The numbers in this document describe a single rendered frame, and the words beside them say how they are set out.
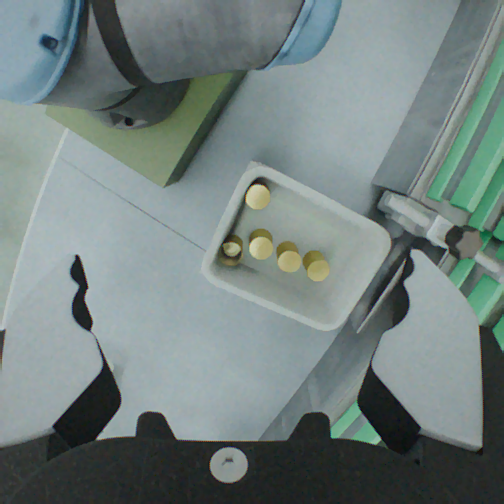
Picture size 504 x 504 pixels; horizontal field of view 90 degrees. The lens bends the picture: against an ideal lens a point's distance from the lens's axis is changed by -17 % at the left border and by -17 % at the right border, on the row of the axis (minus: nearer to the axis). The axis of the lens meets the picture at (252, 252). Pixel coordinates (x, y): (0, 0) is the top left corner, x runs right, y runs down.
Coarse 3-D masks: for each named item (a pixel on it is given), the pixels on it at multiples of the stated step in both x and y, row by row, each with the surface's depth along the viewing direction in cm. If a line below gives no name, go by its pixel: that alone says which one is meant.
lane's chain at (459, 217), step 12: (492, 60) 27; (480, 84) 28; (468, 108) 29; (456, 132) 30; (444, 156) 31; (432, 180) 32; (432, 204) 33; (444, 204) 33; (444, 216) 34; (456, 216) 34; (468, 216) 34
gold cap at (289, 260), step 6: (282, 246) 45; (288, 246) 44; (294, 246) 45; (276, 252) 46; (282, 252) 43; (288, 252) 42; (294, 252) 42; (282, 258) 43; (288, 258) 43; (294, 258) 43; (300, 258) 43; (282, 264) 43; (288, 264) 43; (294, 264) 43; (300, 264) 43; (288, 270) 43; (294, 270) 43
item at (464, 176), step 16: (496, 64) 26; (496, 80) 25; (480, 96) 28; (496, 96) 25; (480, 112) 27; (496, 112) 24; (464, 128) 29; (480, 128) 27; (496, 128) 24; (464, 144) 28; (480, 144) 26; (496, 144) 23; (448, 160) 30; (464, 160) 28; (480, 160) 25; (496, 160) 23; (448, 176) 29; (464, 176) 27; (480, 176) 24; (432, 192) 31; (448, 192) 29; (464, 192) 26; (480, 192) 24; (464, 208) 25
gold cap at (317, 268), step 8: (304, 256) 47; (312, 256) 45; (320, 256) 44; (304, 264) 46; (312, 264) 43; (320, 264) 43; (312, 272) 43; (320, 272) 43; (328, 272) 43; (320, 280) 44
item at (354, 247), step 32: (288, 192) 44; (224, 224) 38; (256, 224) 46; (288, 224) 46; (320, 224) 45; (352, 224) 45; (352, 256) 46; (384, 256) 39; (224, 288) 41; (256, 288) 43; (288, 288) 48; (320, 288) 49; (352, 288) 43; (320, 320) 44
